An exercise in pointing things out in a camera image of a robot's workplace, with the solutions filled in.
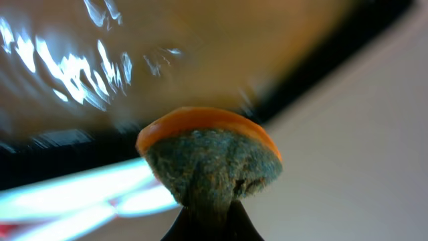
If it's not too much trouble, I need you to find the orange green scrub sponge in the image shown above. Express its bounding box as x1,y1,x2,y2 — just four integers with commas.
136,107,283,226

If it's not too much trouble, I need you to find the red plastic tray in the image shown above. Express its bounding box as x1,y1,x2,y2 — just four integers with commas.
1,197,120,240

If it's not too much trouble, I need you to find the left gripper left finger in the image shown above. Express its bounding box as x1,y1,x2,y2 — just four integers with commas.
160,208,207,241

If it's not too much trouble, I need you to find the white plate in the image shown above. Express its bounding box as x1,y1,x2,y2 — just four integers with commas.
1,158,178,241

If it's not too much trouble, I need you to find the black rectangular water basin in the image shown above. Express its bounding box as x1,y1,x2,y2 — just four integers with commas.
1,1,416,190

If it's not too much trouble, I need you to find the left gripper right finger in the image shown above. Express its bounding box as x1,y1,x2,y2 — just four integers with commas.
223,201,264,241

